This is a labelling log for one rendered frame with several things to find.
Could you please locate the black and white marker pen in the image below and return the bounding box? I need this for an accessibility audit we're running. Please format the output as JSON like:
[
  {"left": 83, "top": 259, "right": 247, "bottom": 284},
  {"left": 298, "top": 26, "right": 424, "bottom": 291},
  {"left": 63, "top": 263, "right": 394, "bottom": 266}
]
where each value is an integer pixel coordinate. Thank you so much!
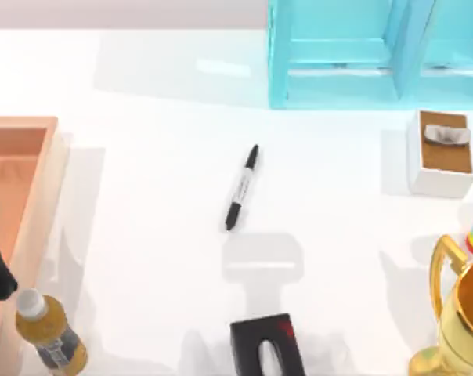
[{"left": 224, "top": 143, "right": 261, "bottom": 233}]

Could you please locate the light blue rack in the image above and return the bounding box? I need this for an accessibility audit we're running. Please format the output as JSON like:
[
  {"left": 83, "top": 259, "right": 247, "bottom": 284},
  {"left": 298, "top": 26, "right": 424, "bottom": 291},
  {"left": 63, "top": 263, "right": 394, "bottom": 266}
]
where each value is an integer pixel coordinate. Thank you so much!
[{"left": 267, "top": 0, "right": 473, "bottom": 110}]

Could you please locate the black stapler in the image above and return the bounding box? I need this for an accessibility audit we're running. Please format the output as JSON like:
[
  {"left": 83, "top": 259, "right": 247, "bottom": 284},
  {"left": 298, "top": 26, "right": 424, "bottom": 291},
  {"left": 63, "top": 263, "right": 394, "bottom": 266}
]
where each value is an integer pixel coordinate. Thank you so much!
[{"left": 229, "top": 313, "right": 307, "bottom": 376}]

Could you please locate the gold trophy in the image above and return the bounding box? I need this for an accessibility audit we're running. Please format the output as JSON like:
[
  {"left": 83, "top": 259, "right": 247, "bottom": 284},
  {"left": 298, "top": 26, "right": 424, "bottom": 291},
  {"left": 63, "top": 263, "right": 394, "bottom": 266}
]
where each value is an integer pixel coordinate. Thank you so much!
[{"left": 409, "top": 233, "right": 473, "bottom": 376}]

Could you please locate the amber bottle with white cap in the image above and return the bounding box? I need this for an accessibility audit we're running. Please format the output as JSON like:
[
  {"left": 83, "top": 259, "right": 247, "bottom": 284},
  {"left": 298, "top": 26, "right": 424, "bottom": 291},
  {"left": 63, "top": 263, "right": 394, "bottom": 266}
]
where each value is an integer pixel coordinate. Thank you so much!
[{"left": 15, "top": 287, "right": 88, "bottom": 371}]

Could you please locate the salmon shallow box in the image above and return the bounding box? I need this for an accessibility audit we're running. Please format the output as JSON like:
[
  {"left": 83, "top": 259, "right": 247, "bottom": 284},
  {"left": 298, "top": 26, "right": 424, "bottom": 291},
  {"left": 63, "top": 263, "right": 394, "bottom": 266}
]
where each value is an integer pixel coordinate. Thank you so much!
[{"left": 0, "top": 116, "right": 60, "bottom": 376}]

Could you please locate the white and brown tissue box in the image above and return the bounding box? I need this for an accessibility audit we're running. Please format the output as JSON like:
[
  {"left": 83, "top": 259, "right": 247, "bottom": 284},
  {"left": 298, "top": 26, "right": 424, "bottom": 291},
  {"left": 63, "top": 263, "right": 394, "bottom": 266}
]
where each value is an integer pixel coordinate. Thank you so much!
[{"left": 406, "top": 110, "right": 473, "bottom": 199}]

